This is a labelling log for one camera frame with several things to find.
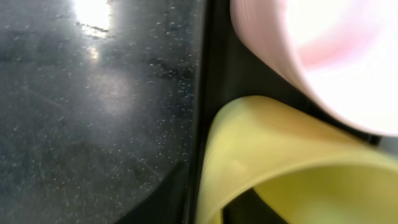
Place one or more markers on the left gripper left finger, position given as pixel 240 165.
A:
pixel 168 202

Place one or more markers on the black tray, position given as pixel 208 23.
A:
pixel 224 62

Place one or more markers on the yellow cup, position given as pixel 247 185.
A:
pixel 264 143

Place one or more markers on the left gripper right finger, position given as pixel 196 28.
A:
pixel 248 211

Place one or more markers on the pink cup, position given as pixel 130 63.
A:
pixel 342 62

